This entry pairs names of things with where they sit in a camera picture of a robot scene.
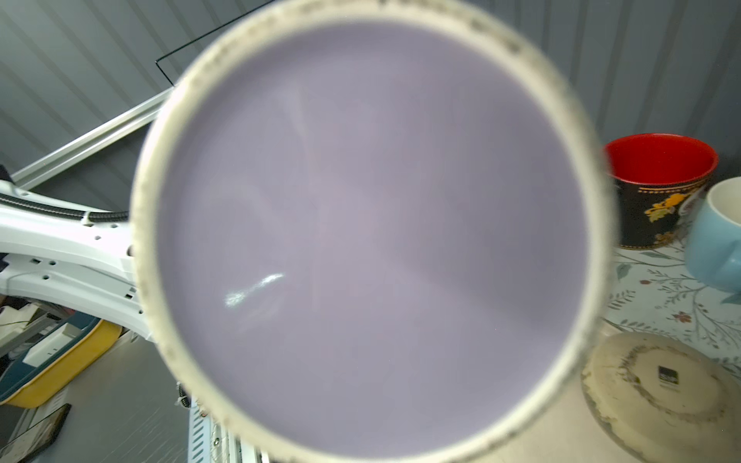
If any black floral mug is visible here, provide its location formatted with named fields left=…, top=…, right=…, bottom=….
left=605, top=133, right=719, bottom=250

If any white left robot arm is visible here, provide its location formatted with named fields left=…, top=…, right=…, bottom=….
left=1, top=171, right=152, bottom=341

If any purple ceramic mug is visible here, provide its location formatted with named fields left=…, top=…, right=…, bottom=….
left=130, top=1, right=618, bottom=462

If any beige plastic tray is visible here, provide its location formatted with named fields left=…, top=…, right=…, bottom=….
left=481, top=367, right=637, bottom=463

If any light blue mug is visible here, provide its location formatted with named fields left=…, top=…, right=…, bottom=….
left=685, top=177, right=740, bottom=293

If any yellow and teal box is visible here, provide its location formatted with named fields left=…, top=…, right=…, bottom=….
left=1, top=313, right=123, bottom=409

